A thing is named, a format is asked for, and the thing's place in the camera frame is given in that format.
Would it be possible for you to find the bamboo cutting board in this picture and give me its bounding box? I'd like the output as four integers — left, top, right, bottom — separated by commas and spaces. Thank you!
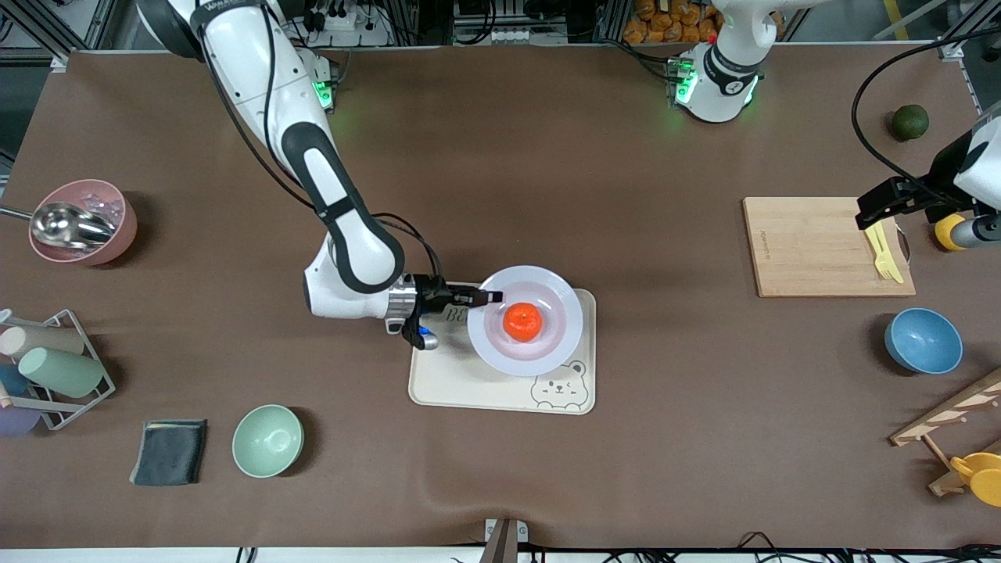
742, 195, 917, 299

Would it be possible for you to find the purple cup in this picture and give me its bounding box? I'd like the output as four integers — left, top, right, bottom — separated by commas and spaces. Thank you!
0, 405, 41, 436

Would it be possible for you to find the pink bowl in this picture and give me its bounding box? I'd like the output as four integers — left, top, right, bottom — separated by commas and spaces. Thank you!
28, 179, 138, 267

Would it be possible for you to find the wooden mug rack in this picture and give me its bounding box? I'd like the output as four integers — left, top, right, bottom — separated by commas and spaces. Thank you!
889, 368, 1001, 497

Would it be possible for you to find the cream tray with bear print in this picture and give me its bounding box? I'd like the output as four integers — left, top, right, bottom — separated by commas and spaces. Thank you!
407, 281, 597, 416

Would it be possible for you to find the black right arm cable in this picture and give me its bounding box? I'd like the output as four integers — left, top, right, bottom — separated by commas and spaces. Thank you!
192, 0, 445, 284

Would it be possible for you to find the yellow lemon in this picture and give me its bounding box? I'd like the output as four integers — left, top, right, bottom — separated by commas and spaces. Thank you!
935, 213, 969, 251

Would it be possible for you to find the yellow mug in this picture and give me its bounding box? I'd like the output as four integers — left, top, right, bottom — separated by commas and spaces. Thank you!
950, 451, 1001, 507

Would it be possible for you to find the bag of orange fruits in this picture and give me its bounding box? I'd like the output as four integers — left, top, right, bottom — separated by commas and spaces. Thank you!
623, 0, 724, 45

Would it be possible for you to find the light green bowl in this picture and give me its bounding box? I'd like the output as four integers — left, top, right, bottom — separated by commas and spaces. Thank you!
231, 403, 304, 479

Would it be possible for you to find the white power strip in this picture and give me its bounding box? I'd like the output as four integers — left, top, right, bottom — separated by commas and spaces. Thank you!
301, 0, 392, 48

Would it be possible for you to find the white round plate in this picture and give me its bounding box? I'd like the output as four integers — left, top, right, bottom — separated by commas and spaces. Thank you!
468, 266, 584, 378

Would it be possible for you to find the blue bowl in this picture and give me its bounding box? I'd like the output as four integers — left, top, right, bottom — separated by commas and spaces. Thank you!
884, 307, 964, 375

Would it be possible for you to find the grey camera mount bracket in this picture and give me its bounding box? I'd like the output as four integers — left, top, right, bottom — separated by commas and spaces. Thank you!
479, 518, 529, 563

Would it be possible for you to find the dark grey folded cloth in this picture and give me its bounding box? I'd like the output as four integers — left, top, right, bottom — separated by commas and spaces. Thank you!
129, 419, 209, 487

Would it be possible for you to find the aluminium frame post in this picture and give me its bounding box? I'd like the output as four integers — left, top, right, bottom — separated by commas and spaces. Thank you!
0, 0, 118, 73
935, 0, 1001, 110

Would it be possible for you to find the orange fruit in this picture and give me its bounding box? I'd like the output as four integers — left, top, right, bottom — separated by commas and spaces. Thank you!
502, 303, 544, 343

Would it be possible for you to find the dark green round fruit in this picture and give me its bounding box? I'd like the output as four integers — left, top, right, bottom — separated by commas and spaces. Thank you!
892, 104, 931, 142

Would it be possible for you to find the metal scoop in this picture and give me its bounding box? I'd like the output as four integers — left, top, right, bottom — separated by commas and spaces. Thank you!
0, 202, 118, 251

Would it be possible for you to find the yellow plastic fork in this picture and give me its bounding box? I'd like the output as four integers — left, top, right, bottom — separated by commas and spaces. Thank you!
863, 221, 905, 284

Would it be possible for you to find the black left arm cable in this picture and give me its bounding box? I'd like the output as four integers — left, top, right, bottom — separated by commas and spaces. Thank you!
851, 27, 1001, 192

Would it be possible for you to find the light green cup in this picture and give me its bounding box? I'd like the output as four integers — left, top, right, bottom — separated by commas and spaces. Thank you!
18, 346, 105, 398

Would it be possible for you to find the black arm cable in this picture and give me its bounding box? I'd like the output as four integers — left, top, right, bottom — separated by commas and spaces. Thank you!
851, 27, 1001, 192
192, 0, 445, 284

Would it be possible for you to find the grey wire cup rack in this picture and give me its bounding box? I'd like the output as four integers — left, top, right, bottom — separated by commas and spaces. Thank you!
0, 309, 117, 432

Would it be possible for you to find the beige cup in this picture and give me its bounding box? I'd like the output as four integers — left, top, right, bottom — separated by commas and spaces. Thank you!
0, 325, 85, 360

